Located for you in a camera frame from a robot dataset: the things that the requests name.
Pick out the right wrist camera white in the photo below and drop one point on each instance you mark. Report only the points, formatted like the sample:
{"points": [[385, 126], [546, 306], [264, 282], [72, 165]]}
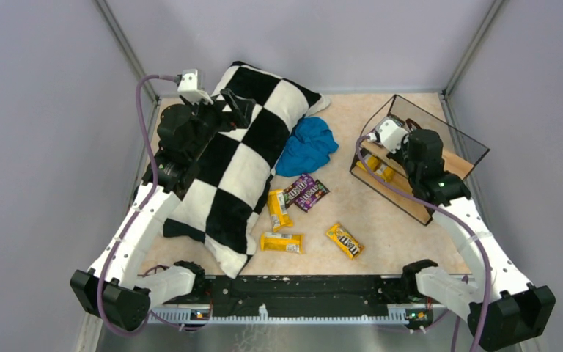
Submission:
{"points": [[390, 134]]}

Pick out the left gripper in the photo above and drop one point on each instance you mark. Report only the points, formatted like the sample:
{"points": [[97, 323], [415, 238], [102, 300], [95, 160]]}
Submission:
{"points": [[223, 112]]}

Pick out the blue crumpled cloth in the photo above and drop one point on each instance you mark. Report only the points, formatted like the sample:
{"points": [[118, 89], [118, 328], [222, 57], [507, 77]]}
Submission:
{"points": [[308, 148]]}

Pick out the purple candy bag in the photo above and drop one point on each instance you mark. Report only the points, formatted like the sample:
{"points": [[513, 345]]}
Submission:
{"points": [[311, 195], [297, 188]]}

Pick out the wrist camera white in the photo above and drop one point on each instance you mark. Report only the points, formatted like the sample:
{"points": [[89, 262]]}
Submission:
{"points": [[390, 134], [190, 88]]}

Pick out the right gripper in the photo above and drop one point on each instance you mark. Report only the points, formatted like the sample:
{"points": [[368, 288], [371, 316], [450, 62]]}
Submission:
{"points": [[402, 147]]}

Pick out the black white checkered pillow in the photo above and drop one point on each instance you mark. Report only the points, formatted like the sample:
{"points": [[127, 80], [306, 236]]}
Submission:
{"points": [[227, 196]]}

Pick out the purple candy bag leftmost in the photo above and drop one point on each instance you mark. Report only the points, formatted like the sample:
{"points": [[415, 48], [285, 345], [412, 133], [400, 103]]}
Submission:
{"points": [[297, 188]]}

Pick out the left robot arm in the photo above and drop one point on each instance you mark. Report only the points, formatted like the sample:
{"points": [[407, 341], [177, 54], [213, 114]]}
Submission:
{"points": [[112, 288]]}

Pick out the yellow candy bag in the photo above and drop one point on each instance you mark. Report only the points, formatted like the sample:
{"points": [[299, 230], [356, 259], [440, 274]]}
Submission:
{"points": [[368, 161], [385, 172], [349, 245], [280, 242], [279, 215]]}

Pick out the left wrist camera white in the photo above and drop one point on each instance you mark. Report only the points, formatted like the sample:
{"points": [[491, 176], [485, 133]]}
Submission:
{"points": [[190, 88]]}

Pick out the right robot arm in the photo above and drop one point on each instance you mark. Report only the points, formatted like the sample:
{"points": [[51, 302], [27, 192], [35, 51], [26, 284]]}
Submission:
{"points": [[504, 307]]}

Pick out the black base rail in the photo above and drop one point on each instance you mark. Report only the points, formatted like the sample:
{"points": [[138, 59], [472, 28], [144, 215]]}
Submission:
{"points": [[294, 299]]}

